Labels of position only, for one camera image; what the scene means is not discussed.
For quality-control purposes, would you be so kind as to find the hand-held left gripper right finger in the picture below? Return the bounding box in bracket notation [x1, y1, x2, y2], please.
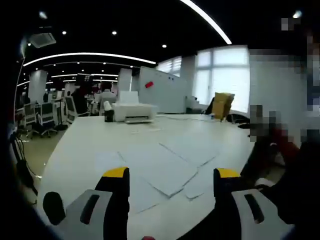
[213, 167, 296, 240]

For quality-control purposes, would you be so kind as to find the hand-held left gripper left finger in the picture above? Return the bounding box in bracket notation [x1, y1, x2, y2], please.
[56, 166, 131, 240]

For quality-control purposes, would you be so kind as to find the bundle of white printing papers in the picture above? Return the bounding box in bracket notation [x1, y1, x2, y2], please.
[94, 141, 221, 215]

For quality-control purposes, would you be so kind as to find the person in black shirt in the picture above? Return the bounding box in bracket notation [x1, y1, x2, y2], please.
[239, 134, 320, 226]

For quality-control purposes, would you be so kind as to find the black tripod stand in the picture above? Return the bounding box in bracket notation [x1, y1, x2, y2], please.
[8, 129, 38, 197]

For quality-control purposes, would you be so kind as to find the white table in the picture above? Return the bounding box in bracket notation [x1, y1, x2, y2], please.
[37, 113, 256, 240]

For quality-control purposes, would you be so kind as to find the black pen holder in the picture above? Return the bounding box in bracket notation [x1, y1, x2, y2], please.
[103, 100, 115, 123]

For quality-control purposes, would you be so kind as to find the brown cardboard box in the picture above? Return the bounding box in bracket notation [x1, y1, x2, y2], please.
[211, 91, 236, 120]

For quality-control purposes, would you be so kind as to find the white printer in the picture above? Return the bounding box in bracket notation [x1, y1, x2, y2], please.
[112, 90, 159, 125]

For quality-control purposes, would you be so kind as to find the hanging dark display screen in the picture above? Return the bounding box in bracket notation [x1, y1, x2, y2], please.
[77, 73, 94, 83]

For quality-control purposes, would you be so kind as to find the bright window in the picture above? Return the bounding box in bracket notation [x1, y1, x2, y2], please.
[193, 45, 250, 113]

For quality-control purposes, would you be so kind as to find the white whiteboard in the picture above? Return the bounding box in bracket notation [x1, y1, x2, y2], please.
[139, 66, 189, 115]

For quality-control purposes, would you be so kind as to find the ceiling air conditioner vent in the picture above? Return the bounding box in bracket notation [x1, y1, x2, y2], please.
[28, 32, 57, 49]

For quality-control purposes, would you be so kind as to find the long ceiling light strip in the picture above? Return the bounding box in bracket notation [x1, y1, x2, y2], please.
[179, 0, 233, 45]

